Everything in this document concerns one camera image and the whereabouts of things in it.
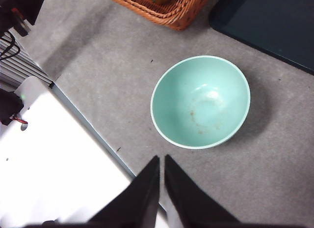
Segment grey ribbed metal rail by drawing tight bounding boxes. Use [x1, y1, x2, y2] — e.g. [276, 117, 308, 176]
[0, 32, 55, 89]

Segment dark rectangular tray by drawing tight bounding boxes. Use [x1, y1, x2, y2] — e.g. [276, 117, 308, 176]
[209, 0, 314, 75]

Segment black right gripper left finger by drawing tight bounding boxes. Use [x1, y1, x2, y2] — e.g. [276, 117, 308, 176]
[88, 155, 160, 224]

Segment black device with red wires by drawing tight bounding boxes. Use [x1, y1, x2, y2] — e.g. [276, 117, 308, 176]
[0, 88, 29, 127]

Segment long black arm cable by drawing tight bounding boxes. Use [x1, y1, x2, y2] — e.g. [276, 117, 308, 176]
[0, 33, 21, 61]

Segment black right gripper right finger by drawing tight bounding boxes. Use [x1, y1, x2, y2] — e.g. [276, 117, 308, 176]
[163, 154, 242, 228]

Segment brown wicker basket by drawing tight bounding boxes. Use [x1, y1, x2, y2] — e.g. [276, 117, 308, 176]
[104, 0, 218, 31]

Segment teal ceramic bowl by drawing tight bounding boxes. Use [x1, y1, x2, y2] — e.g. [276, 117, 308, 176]
[150, 55, 251, 150]

